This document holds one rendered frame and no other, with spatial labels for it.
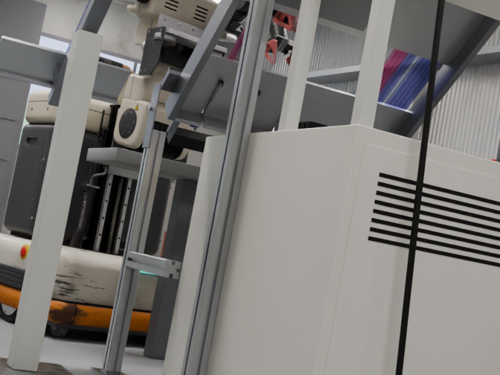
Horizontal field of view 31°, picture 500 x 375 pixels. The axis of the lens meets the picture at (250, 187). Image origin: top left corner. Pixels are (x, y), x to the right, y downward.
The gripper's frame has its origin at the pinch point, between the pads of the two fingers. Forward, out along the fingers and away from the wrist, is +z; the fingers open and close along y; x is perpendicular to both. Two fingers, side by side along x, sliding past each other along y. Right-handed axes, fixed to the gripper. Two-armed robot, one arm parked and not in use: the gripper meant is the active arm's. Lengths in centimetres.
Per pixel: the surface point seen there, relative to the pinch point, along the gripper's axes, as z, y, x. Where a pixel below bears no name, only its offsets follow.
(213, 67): 0.9, -14.8, 17.2
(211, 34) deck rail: 4.1, -21.1, 6.2
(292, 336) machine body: 95, -21, 7
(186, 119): 4.2, -16.1, 33.1
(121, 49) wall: -696, 203, 476
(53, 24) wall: -696, 117, 468
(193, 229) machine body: 46, -21, 33
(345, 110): 0.8, 27.2, 19.2
